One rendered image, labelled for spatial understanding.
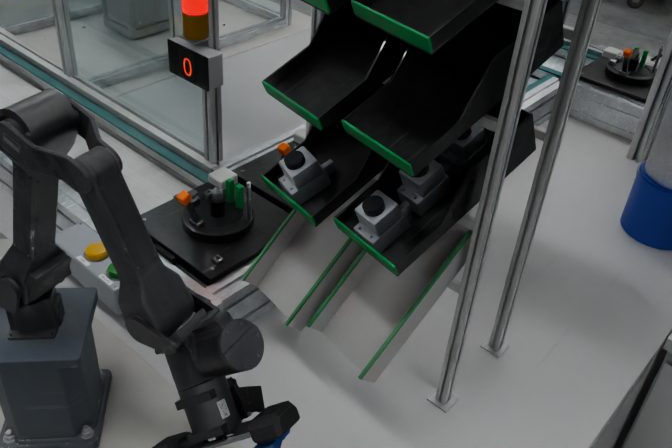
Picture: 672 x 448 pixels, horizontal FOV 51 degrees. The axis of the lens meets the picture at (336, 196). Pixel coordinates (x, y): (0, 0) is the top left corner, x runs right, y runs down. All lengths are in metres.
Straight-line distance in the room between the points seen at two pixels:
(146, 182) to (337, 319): 0.65
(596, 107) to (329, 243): 1.19
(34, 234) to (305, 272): 0.45
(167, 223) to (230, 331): 0.64
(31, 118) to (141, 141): 0.92
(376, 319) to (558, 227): 0.71
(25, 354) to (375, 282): 0.51
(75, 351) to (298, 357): 0.41
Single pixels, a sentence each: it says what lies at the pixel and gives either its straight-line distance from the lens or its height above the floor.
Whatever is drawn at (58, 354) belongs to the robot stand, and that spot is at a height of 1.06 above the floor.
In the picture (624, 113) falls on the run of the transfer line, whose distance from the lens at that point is 2.14.
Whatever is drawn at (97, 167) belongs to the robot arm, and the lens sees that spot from 0.78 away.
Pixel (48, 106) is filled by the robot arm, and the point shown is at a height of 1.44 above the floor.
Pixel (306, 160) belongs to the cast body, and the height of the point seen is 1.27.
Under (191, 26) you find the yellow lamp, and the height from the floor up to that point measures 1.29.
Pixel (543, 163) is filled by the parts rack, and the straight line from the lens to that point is 1.12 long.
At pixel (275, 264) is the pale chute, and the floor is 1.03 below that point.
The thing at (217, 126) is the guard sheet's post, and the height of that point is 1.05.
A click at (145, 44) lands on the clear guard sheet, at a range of 1.67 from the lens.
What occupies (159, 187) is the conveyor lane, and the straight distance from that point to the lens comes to 1.60.
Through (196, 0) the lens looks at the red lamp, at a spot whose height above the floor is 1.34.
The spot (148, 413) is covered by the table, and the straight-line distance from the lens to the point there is 1.23.
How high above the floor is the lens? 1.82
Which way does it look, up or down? 35 degrees down
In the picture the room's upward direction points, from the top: 5 degrees clockwise
